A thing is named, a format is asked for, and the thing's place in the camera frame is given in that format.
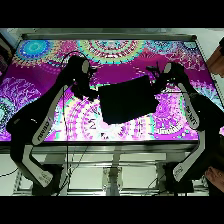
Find black cable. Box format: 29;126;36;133
58;99;73;188

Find brown garment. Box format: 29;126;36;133
206;36;224;78

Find dark blue jeans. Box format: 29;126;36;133
97;75;161;126

